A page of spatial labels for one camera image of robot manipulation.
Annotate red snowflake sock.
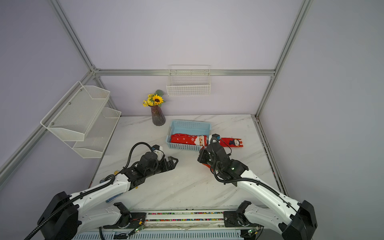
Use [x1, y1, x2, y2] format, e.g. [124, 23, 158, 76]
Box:
[171, 134, 208, 147]

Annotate dark glass vase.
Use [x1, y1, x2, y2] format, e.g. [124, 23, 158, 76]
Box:
[150, 106, 166, 127]

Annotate white mesh upper shelf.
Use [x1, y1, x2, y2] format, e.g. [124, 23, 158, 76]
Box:
[41, 82, 110, 142]

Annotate white mesh lower shelf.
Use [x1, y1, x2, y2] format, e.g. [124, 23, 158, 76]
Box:
[73, 108, 121, 159]

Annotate white wire wall basket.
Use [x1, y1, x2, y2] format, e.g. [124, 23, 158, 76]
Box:
[167, 65, 211, 97]

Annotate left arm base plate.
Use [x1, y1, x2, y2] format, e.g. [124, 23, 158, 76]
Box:
[103, 202, 147, 229]

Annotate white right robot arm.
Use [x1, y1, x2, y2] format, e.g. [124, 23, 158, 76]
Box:
[198, 134, 318, 240]

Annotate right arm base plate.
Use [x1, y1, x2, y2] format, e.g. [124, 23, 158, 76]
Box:
[223, 201, 261, 228]

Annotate light blue plastic basket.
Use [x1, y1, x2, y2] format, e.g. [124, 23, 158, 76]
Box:
[166, 120, 212, 152]

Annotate yellow sunflower bouquet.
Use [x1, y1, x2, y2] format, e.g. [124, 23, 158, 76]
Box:
[143, 90, 166, 107]

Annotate white mesh shelf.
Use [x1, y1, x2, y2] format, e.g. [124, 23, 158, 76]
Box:
[73, 108, 121, 159]
[41, 82, 110, 142]

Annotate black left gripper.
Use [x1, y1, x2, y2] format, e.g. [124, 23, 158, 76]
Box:
[145, 155, 178, 179]

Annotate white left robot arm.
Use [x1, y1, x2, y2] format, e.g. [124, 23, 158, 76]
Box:
[26, 142, 179, 240]

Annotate yellow blue sock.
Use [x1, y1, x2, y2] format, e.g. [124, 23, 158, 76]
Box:
[100, 178, 123, 203]

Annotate aluminium front rail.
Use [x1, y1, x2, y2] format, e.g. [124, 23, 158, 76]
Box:
[53, 208, 313, 240]

